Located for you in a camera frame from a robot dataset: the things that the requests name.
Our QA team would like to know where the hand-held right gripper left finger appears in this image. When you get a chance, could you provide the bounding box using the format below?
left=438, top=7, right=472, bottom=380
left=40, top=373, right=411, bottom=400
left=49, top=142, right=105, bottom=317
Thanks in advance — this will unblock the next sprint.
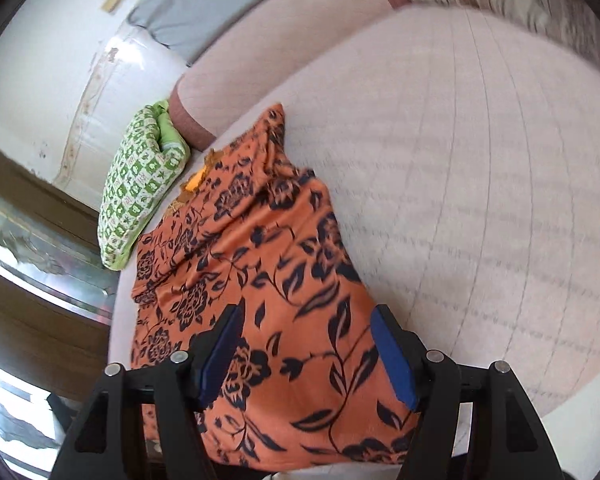
left=51, top=303, right=246, bottom=480

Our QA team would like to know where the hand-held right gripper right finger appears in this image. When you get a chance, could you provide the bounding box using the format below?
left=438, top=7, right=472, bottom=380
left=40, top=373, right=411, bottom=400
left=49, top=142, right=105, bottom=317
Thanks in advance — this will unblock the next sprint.
left=371, top=304, right=565, bottom=480

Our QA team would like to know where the orange floral garment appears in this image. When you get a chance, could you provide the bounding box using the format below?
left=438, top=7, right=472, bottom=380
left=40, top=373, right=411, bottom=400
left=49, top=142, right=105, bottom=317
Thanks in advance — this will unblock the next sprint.
left=131, top=103, right=421, bottom=472

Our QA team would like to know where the pink quilted bed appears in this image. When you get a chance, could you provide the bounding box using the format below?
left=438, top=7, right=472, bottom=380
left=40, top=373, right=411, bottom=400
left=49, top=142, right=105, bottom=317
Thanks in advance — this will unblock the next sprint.
left=107, top=0, right=600, bottom=476

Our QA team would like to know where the green patterned folded quilt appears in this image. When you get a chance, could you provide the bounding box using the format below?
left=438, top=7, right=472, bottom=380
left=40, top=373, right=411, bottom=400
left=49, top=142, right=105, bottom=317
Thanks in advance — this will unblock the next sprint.
left=98, top=101, right=191, bottom=272

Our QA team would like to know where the brown stained glass door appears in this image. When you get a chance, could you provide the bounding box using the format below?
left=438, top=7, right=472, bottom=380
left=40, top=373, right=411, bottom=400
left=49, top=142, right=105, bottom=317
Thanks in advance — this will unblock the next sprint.
left=0, top=137, right=118, bottom=478

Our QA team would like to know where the grey pillow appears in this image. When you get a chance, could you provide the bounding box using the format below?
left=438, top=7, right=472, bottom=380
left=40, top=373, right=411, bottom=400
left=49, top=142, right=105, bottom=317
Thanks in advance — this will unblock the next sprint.
left=127, top=0, right=338, bottom=67

